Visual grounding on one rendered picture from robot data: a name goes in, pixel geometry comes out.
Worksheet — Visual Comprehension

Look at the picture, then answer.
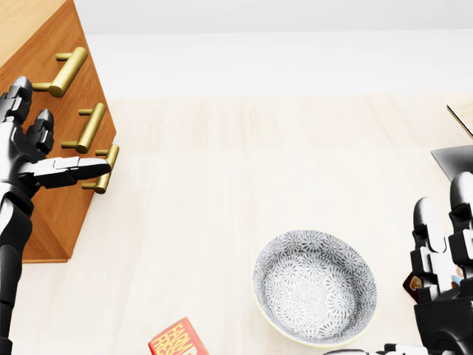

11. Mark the brown printed food box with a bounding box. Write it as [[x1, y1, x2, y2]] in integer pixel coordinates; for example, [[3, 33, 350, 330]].
[[402, 266, 467, 303]]

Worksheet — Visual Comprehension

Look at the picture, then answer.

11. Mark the wooden drawer with medium handle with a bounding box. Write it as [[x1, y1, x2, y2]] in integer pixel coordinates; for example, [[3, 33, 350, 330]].
[[35, 72, 113, 237]]

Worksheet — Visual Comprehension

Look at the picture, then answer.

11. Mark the wooden cabinet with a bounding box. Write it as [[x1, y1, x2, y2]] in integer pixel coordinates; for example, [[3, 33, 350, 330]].
[[0, 0, 118, 264]]

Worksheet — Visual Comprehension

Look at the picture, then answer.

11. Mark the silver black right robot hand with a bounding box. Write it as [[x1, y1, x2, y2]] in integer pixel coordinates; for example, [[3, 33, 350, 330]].
[[323, 171, 473, 355]]

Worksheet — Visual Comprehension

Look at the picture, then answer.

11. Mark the large brass drawer handle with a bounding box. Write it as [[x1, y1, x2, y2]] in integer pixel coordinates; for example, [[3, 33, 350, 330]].
[[31, 47, 89, 98]]

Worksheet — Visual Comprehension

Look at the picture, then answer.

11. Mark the grey flat box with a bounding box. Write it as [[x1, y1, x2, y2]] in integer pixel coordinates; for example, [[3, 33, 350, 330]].
[[430, 144, 473, 182]]

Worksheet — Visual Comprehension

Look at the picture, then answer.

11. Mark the red printed food box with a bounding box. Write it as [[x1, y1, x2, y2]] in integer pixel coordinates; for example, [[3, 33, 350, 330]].
[[148, 317, 210, 355]]

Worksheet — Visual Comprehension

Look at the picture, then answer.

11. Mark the grey patterned bowl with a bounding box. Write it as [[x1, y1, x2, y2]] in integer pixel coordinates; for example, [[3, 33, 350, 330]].
[[252, 229, 378, 348]]

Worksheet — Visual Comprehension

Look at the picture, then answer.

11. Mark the wooden drawer with large handle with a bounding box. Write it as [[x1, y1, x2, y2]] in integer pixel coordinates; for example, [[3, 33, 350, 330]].
[[0, 0, 99, 178]]

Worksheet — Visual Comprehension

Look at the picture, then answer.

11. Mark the medium brass drawer handle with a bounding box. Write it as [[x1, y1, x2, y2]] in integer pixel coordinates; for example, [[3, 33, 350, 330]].
[[61, 102, 107, 155]]

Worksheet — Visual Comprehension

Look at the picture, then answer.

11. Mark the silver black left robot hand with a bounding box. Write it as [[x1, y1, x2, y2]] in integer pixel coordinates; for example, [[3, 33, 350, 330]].
[[0, 75, 112, 203]]

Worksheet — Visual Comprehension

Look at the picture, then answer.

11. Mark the small brass drawer handle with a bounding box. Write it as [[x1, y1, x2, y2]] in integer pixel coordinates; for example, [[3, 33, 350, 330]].
[[81, 144, 120, 195]]

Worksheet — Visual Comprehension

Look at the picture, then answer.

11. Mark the wooden drawer with small handle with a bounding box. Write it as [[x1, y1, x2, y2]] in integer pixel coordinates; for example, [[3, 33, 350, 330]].
[[21, 110, 118, 264]]

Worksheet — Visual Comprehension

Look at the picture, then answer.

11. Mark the pale flat box dark edge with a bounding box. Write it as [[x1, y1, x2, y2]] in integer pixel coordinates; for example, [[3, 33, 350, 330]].
[[446, 103, 473, 140]]

